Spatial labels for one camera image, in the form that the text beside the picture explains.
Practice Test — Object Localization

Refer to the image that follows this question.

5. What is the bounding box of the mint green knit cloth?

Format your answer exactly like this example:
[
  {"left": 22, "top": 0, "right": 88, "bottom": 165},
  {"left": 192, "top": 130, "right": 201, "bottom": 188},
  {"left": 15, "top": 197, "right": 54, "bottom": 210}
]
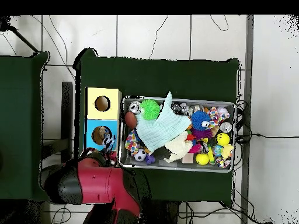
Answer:
[{"left": 135, "top": 90, "right": 193, "bottom": 153}]

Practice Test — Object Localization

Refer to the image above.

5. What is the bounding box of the cream knit cloth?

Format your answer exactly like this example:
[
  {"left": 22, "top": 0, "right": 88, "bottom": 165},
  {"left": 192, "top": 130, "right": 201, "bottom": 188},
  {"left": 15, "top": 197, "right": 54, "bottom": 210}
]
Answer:
[{"left": 163, "top": 131, "right": 193, "bottom": 163}]

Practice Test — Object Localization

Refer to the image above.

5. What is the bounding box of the wooden box with three holes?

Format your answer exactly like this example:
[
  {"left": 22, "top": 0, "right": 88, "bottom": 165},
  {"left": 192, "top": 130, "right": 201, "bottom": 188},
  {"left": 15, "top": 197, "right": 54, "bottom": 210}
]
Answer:
[{"left": 83, "top": 87, "right": 123, "bottom": 155}]

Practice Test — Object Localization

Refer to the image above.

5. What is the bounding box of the black floor power cable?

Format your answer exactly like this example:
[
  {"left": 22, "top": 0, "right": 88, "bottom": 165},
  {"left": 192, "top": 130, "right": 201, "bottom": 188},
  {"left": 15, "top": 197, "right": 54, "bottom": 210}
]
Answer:
[{"left": 251, "top": 133, "right": 299, "bottom": 139}]

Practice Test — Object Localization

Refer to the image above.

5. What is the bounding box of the black tripod pole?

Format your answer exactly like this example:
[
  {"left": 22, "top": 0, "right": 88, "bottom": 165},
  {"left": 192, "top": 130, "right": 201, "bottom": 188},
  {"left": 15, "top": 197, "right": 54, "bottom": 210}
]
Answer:
[{"left": 0, "top": 15, "right": 40, "bottom": 54}]

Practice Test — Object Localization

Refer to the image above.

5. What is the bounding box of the dark green tablecloth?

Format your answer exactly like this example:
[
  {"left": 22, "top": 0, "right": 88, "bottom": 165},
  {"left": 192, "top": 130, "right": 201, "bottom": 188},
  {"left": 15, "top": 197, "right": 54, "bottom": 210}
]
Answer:
[
  {"left": 0, "top": 51, "right": 53, "bottom": 201},
  {"left": 72, "top": 47, "right": 241, "bottom": 203}
]

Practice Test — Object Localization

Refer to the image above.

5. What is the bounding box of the blue spiky rubber ball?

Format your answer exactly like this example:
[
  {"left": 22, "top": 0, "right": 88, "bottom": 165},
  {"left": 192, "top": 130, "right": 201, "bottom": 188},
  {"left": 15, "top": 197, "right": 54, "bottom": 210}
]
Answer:
[{"left": 190, "top": 110, "right": 212, "bottom": 131}]

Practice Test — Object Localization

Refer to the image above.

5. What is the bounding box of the black upright panel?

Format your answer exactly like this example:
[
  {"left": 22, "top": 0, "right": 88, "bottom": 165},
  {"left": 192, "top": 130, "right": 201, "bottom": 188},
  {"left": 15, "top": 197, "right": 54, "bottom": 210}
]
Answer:
[{"left": 61, "top": 81, "right": 74, "bottom": 164}]

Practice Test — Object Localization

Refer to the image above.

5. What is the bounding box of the plain wooden cube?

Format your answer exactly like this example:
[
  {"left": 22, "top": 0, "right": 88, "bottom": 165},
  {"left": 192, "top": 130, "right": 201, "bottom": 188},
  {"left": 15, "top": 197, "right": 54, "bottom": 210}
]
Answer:
[{"left": 182, "top": 153, "right": 194, "bottom": 165}]

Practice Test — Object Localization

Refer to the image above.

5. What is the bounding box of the shallow clear mesh bin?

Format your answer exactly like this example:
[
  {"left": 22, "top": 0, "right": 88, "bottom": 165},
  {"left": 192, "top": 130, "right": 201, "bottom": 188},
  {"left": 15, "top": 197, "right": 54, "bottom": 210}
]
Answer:
[{"left": 118, "top": 94, "right": 237, "bottom": 174}]

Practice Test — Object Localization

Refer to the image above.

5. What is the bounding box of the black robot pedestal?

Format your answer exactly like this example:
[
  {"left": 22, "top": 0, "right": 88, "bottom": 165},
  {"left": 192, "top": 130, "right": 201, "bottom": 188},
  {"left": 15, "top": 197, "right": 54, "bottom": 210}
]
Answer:
[{"left": 151, "top": 200, "right": 182, "bottom": 224}]

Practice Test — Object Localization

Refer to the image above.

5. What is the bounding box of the black printed can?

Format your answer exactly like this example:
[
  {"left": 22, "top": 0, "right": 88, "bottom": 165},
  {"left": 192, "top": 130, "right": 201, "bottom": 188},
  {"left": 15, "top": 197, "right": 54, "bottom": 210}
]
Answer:
[{"left": 171, "top": 102, "right": 190, "bottom": 116}]

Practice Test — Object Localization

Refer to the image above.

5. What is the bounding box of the plain silver can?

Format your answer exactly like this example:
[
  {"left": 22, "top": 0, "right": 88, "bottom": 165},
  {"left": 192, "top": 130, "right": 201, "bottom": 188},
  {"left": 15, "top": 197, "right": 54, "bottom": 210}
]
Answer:
[{"left": 128, "top": 100, "right": 141, "bottom": 114}]

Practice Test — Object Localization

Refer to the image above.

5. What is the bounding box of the small black white soccer ball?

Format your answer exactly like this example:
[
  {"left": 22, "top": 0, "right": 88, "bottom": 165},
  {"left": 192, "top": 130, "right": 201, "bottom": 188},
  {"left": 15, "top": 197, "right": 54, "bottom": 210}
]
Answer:
[{"left": 133, "top": 148, "right": 147, "bottom": 162}]

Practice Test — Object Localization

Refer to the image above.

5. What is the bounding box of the green spiky rubber ball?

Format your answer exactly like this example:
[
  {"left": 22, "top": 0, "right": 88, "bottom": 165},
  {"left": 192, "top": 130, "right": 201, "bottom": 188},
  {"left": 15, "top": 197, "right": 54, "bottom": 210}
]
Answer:
[{"left": 140, "top": 99, "right": 161, "bottom": 121}]

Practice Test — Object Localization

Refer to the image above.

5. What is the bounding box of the colourful dotted cloth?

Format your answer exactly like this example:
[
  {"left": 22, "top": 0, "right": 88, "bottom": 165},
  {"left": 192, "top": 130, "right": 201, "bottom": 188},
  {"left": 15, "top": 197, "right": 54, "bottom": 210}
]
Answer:
[{"left": 124, "top": 129, "right": 141, "bottom": 155}]

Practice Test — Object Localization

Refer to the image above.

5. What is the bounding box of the small brown football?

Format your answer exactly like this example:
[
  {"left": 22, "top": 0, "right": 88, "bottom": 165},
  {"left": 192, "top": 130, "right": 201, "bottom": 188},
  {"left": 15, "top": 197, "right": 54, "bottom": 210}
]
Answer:
[{"left": 123, "top": 111, "right": 138, "bottom": 130}]

